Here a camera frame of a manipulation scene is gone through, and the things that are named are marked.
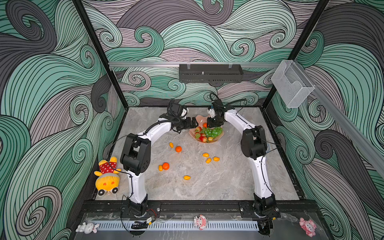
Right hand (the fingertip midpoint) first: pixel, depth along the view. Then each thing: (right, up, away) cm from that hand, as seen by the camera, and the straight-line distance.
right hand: (208, 125), depth 103 cm
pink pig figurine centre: (-9, -43, -36) cm, 57 cm away
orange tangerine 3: (-28, -24, -16) cm, 40 cm away
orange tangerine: (-2, 0, +1) cm, 3 cm away
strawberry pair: (-5, -8, -8) cm, 12 cm away
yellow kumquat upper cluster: (-3, -19, -10) cm, 21 cm away
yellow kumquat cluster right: (+3, -21, -11) cm, 24 cm away
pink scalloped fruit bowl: (-5, +3, +4) cm, 7 cm away
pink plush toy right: (+40, -44, -37) cm, 70 cm away
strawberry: (0, -9, -8) cm, 12 cm away
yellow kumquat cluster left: (-2, -21, -13) cm, 25 cm away
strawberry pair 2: (-8, -7, -5) cm, 12 cm away
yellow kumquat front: (-15, -29, -19) cm, 38 cm away
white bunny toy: (-60, -45, -37) cm, 83 cm away
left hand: (-11, +2, -11) cm, 16 cm away
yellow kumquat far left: (-26, -13, -5) cm, 29 cm away
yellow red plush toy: (-56, -28, -27) cm, 68 cm away
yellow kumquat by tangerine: (-31, -25, -17) cm, 43 cm away
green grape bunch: (+1, -5, -5) cm, 7 cm away
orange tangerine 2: (-21, -15, -8) cm, 27 cm away
